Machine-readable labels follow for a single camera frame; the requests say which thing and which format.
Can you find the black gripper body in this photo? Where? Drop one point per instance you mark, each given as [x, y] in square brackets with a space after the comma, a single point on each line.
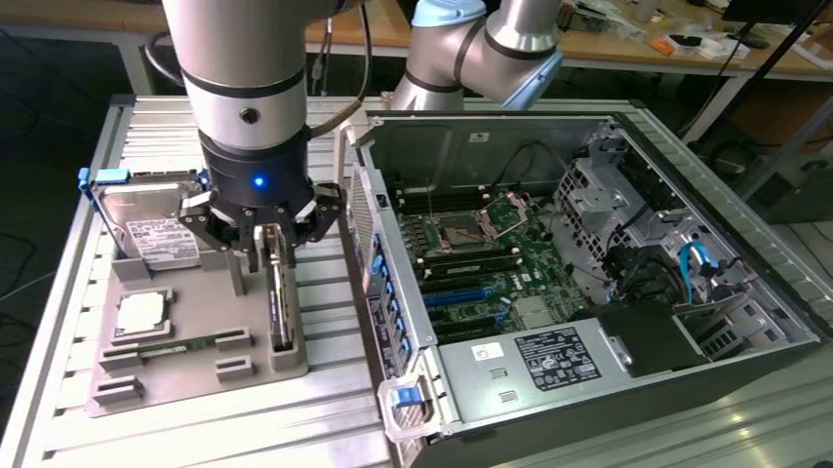
[257, 170]

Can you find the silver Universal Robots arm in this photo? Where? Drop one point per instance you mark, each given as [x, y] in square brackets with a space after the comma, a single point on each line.
[241, 73]

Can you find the grey plastic parts rack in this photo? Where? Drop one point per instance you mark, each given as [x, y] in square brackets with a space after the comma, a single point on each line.
[195, 312]

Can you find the CPU socket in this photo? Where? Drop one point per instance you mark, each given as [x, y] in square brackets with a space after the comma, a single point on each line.
[458, 234]

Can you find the silver CPU chip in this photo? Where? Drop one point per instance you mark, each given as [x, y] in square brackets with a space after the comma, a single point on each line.
[141, 314]

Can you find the green RAM stick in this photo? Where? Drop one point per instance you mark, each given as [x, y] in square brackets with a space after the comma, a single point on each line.
[170, 347]

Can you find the metal socket cover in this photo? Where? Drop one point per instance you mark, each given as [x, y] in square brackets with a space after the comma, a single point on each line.
[505, 214]

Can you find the black expansion slot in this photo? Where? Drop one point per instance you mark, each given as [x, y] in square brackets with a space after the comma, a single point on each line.
[465, 329]

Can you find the silver chipset heat sink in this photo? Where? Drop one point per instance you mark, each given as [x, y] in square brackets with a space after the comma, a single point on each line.
[538, 313]

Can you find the blue case latch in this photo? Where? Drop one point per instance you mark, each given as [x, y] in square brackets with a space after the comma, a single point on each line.
[408, 397]

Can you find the silver disk bay cage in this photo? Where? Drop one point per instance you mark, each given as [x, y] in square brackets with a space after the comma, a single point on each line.
[592, 200]

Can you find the wooden workbench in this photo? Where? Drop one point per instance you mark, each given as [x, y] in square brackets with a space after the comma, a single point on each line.
[78, 12]

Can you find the silver power supply unit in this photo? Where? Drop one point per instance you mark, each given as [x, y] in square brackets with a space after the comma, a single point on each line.
[482, 385]

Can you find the black open PC case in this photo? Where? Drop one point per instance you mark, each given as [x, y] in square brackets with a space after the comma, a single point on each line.
[586, 429]

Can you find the black round object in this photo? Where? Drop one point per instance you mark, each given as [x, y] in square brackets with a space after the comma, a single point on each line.
[729, 158]

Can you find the white and orange box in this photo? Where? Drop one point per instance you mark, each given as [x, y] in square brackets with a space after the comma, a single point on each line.
[696, 46]

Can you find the black box on floor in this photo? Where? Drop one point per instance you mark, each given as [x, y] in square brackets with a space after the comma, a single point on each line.
[800, 195]

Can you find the grey metal stand leg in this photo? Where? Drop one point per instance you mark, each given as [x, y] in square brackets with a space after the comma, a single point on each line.
[793, 141]

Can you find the black tripod pole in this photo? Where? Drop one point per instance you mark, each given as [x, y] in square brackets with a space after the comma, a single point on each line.
[769, 58]

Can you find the black monitor with stand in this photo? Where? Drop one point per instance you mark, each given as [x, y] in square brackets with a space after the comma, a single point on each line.
[781, 10]

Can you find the hard disk in blue bracket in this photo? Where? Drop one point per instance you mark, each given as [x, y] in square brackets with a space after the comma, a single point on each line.
[157, 234]

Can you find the silver slanted drive bracket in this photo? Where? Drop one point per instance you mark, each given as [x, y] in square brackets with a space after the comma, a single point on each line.
[716, 331]

